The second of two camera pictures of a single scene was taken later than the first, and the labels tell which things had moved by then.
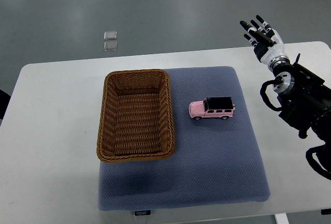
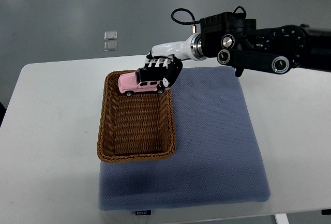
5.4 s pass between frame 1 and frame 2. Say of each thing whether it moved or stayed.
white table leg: stayed
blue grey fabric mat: stayed
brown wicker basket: stayed
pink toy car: moved
